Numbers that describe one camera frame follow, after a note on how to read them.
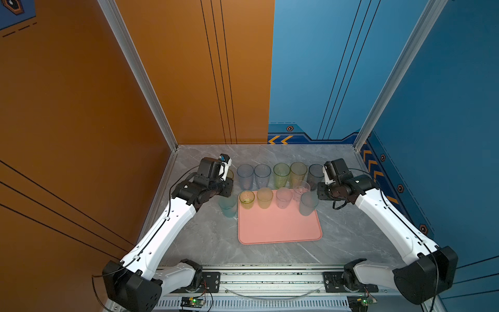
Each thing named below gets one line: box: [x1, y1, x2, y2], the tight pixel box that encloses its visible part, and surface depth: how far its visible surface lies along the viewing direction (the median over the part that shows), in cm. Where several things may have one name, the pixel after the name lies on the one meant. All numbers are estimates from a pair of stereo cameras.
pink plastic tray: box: [237, 189, 323, 245], surface depth 92 cm
